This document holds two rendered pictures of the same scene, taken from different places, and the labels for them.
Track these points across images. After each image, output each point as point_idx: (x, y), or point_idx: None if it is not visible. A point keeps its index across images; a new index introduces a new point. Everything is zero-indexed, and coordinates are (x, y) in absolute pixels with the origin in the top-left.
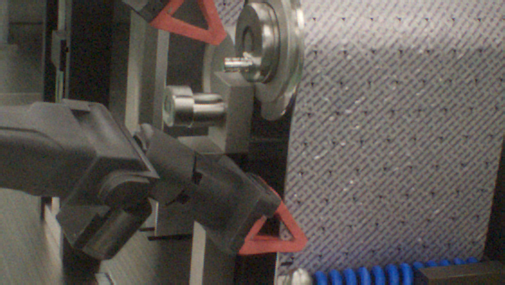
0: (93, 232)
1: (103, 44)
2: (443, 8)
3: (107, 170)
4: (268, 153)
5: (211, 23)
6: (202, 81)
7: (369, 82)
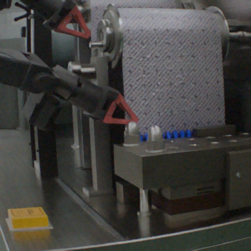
0: (37, 115)
1: None
2: (184, 14)
3: (36, 72)
4: None
5: (84, 29)
6: None
7: (155, 43)
